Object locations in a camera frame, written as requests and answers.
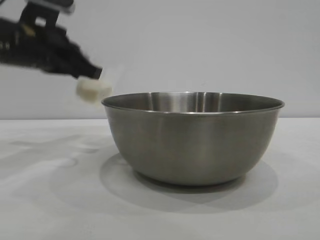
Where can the stainless steel mixing bowl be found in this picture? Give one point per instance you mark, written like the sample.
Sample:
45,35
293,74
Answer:
195,145

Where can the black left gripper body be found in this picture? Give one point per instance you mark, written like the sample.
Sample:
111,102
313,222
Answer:
42,47

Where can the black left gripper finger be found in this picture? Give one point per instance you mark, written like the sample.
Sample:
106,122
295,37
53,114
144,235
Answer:
87,65

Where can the translucent plastic measuring cup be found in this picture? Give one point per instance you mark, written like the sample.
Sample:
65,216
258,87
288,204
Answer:
110,80

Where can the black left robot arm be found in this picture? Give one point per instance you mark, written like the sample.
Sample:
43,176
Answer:
7,42

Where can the white rice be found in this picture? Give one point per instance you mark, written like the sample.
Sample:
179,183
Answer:
92,90

